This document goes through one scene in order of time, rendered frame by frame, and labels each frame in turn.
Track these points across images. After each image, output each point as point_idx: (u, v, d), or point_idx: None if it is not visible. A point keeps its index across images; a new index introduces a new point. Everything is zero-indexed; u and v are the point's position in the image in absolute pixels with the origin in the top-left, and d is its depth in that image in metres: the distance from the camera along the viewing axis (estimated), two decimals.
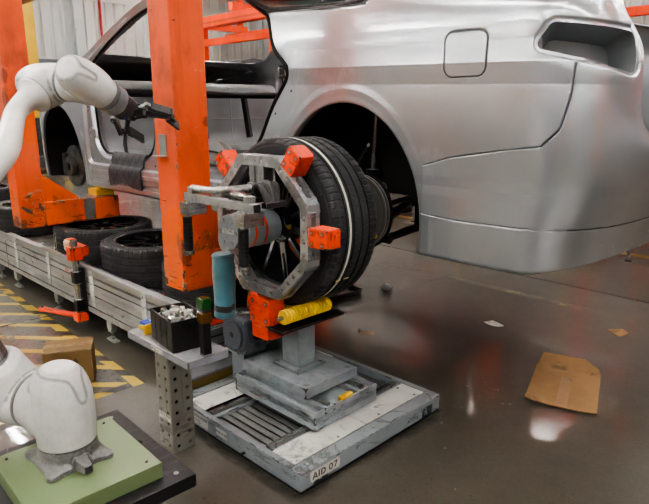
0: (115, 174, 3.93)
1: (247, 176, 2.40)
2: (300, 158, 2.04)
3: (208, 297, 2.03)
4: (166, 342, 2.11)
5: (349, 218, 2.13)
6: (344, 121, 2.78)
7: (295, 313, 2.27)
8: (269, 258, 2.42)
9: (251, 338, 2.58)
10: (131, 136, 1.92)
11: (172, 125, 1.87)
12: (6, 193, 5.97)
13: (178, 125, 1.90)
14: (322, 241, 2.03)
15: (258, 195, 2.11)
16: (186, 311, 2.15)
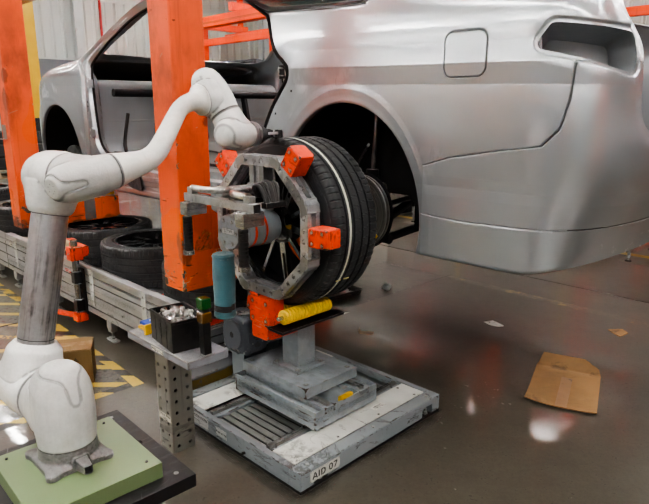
0: None
1: (247, 176, 2.40)
2: (300, 158, 2.04)
3: (208, 297, 2.03)
4: (166, 342, 2.11)
5: (349, 218, 2.13)
6: (344, 121, 2.78)
7: (295, 313, 2.27)
8: (269, 258, 2.42)
9: (251, 338, 2.58)
10: None
11: None
12: (6, 193, 5.97)
13: None
14: (322, 241, 2.03)
15: (258, 195, 2.11)
16: (186, 311, 2.15)
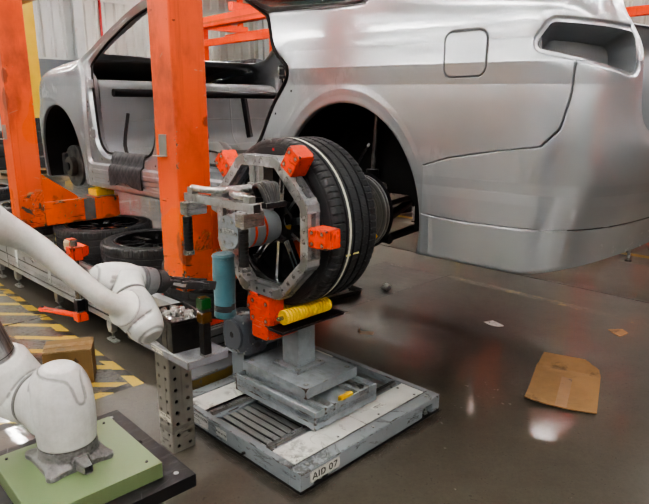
0: (115, 174, 3.93)
1: None
2: (300, 158, 2.04)
3: (208, 297, 2.03)
4: (166, 342, 2.11)
5: (341, 186, 2.13)
6: (344, 121, 2.78)
7: (295, 313, 2.27)
8: (279, 264, 2.38)
9: (251, 338, 2.58)
10: None
11: (206, 289, 2.02)
12: (6, 193, 5.97)
13: (214, 286, 2.04)
14: (322, 241, 2.03)
15: (258, 195, 2.11)
16: (186, 311, 2.15)
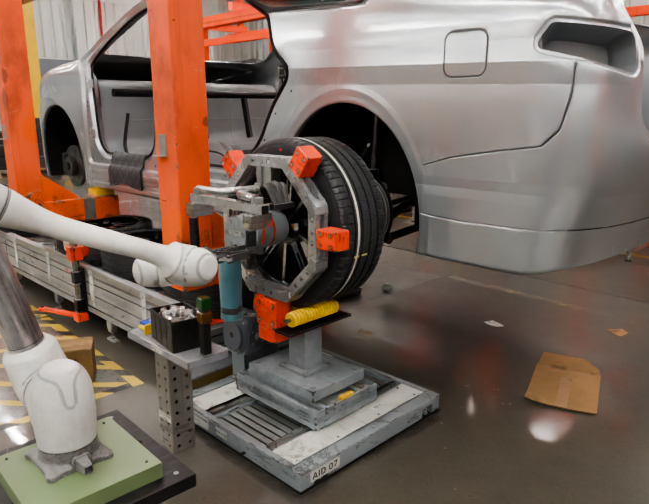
0: (115, 174, 3.93)
1: None
2: (308, 159, 2.02)
3: (208, 297, 2.03)
4: (166, 342, 2.11)
5: (349, 187, 2.11)
6: (344, 121, 2.78)
7: (302, 315, 2.25)
8: (286, 266, 2.36)
9: (251, 338, 2.58)
10: (255, 251, 1.95)
11: (245, 244, 1.99)
12: None
13: None
14: (331, 243, 2.00)
15: (266, 196, 2.09)
16: (186, 311, 2.15)
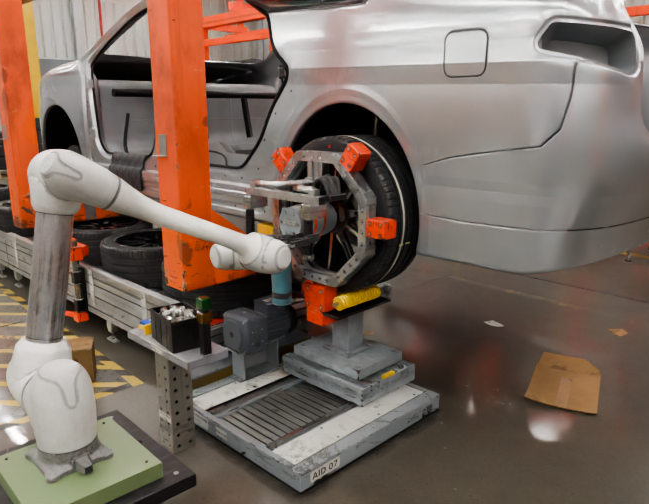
0: (115, 174, 3.93)
1: None
2: (359, 154, 2.20)
3: (208, 297, 2.03)
4: (166, 342, 2.11)
5: (395, 181, 2.30)
6: (344, 121, 2.78)
7: (349, 299, 2.44)
8: (332, 254, 2.55)
9: (251, 338, 2.58)
10: (313, 239, 2.14)
11: (303, 232, 2.18)
12: (6, 193, 5.97)
13: None
14: (380, 231, 2.19)
15: (319, 189, 2.27)
16: (186, 311, 2.15)
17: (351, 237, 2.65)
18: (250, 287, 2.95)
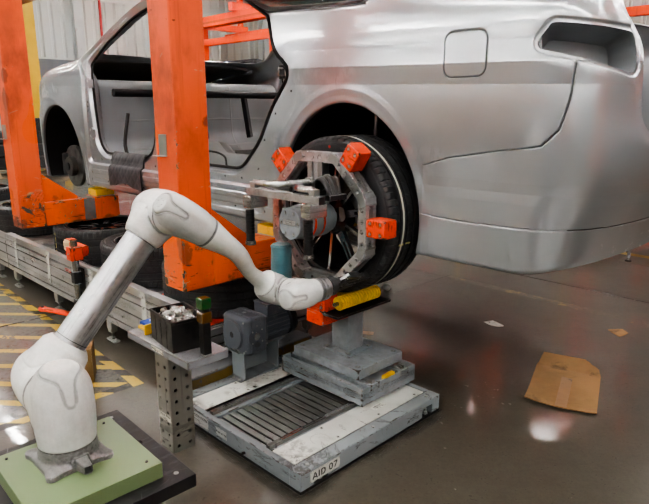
0: (115, 174, 3.93)
1: None
2: (359, 154, 2.20)
3: (208, 297, 2.03)
4: (166, 342, 2.11)
5: (395, 181, 2.30)
6: (344, 121, 2.78)
7: (349, 299, 2.44)
8: (332, 254, 2.55)
9: (251, 338, 2.58)
10: (363, 274, 2.35)
11: (359, 274, 2.37)
12: (6, 193, 5.97)
13: (365, 275, 2.39)
14: (380, 231, 2.19)
15: (319, 189, 2.27)
16: (186, 311, 2.15)
17: (351, 237, 2.65)
18: (250, 287, 2.95)
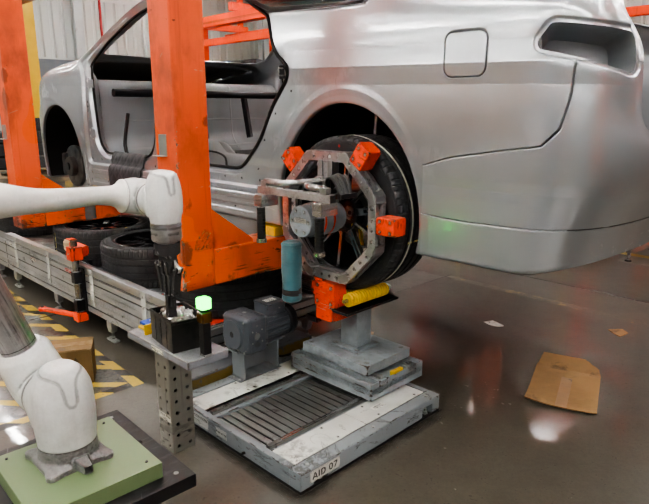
0: (115, 174, 3.93)
1: (304, 186, 2.65)
2: (370, 153, 2.24)
3: (208, 297, 2.03)
4: (166, 342, 2.11)
5: (404, 179, 2.33)
6: (344, 121, 2.78)
7: (358, 296, 2.48)
8: (341, 252, 2.59)
9: (251, 338, 2.58)
10: (174, 305, 1.81)
11: None
12: None
13: (171, 313, 1.83)
14: (390, 229, 2.23)
15: (329, 187, 2.31)
16: (186, 311, 2.15)
17: None
18: (250, 287, 2.95)
